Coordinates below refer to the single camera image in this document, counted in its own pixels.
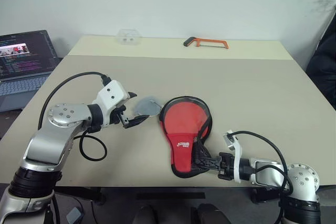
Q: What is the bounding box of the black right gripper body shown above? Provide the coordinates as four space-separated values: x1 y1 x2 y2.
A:
217 151 236 180

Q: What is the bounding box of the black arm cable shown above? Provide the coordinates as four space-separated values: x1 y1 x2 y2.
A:
37 71 111 161
227 130 295 191

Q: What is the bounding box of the open laptop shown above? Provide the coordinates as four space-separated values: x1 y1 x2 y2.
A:
0 30 60 112

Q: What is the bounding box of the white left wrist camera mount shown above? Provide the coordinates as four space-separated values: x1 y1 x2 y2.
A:
91 79 130 128

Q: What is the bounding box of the grey floor pedal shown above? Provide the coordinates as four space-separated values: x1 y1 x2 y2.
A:
66 206 82 223

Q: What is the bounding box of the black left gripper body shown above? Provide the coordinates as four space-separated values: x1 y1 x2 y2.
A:
110 91 134 130

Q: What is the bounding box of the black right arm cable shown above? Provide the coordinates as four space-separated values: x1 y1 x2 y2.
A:
227 130 295 191

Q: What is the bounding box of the black metal table frame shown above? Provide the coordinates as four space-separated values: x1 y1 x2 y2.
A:
54 186 280 207

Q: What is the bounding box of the orange hacksaw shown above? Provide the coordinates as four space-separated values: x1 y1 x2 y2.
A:
183 36 230 50

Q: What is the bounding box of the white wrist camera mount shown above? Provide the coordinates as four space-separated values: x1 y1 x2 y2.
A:
91 79 130 128
222 129 249 185

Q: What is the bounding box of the red table tennis paddle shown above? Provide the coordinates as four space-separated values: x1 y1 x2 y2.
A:
163 100 210 141

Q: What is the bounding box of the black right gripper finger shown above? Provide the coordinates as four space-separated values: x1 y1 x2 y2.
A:
195 146 221 165
193 163 221 173

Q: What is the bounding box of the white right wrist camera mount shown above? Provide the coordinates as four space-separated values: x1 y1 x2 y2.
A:
222 129 249 185

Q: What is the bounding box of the black and red paddle case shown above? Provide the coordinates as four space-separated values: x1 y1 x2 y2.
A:
158 96 213 179

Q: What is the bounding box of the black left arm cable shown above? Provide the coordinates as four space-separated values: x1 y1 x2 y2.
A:
37 71 111 161

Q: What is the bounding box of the clear plastic box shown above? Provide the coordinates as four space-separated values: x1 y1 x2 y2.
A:
116 28 142 46

